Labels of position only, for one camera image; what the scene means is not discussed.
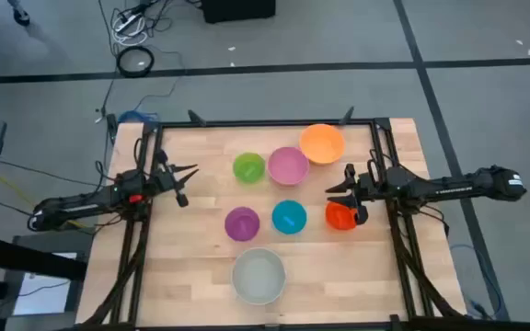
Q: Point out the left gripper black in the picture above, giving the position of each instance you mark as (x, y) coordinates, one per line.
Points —
(166, 180)

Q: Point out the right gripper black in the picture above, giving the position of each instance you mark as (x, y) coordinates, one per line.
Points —
(366, 188)

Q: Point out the red-orange plastic bowl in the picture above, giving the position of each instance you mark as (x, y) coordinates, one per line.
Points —
(338, 218)

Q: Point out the orange plastic bowl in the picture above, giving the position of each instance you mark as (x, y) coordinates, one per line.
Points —
(322, 143)

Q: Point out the teal plastic bowl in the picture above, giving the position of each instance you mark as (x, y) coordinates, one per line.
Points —
(289, 217)

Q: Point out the pink plastic bowl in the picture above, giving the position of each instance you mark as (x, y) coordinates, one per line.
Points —
(288, 165)

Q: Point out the green plastic bowl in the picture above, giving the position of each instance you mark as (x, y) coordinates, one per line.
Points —
(249, 167)

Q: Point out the purple plastic bowl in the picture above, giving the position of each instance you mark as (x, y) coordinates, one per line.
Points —
(242, 224)

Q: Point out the large grey plastic bowl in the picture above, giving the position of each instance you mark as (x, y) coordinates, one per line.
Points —
(258, 276)

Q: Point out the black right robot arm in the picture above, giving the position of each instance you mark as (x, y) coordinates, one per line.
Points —
(453, 186)

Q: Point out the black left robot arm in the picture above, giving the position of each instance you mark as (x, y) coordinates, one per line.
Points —
(76, 207)

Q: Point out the grey power strip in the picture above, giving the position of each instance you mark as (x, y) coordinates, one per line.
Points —
(127, 22)

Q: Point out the black box on floor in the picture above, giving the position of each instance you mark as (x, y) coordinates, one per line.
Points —
(237, 10)

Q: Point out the black desk beam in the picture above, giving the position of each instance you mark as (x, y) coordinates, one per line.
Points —
(26, 262)

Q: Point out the grey low cabinet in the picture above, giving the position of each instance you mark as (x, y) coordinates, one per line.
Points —
(39, 285)

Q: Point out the black chair caster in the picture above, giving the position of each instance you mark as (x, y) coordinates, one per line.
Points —
(21, 17)

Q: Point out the black aluminium table frame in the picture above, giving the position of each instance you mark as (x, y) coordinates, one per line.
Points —
(269, 123)

